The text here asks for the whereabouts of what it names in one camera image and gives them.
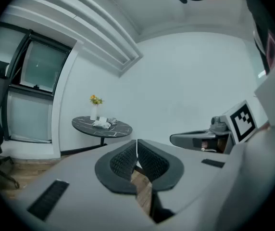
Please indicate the person's black graphic shirt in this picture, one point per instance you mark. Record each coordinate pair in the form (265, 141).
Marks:
(260, 20)

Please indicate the white ribbed vase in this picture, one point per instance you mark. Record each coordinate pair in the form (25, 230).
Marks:
(93, 113)

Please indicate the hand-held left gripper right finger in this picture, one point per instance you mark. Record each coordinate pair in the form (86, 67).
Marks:
(156, 165)

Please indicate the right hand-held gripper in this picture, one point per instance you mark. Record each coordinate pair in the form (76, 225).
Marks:
(243, 121)

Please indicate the purple flower bunch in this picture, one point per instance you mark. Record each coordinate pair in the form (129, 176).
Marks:
(113, 121)

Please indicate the white plastic bag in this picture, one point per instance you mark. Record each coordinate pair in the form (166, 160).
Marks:
(101, 124)

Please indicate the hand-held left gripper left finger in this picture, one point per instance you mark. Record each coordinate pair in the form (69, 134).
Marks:
(118, 167)

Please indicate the black framed window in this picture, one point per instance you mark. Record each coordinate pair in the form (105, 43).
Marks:
(43, 66)

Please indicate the orange yellow flower bouquet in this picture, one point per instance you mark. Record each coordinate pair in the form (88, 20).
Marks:
(94, 100)

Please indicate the person's right hand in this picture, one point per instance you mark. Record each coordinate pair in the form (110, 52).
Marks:
(204, 144)

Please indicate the round black marble table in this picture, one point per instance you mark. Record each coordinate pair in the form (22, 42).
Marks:
(118, 130)

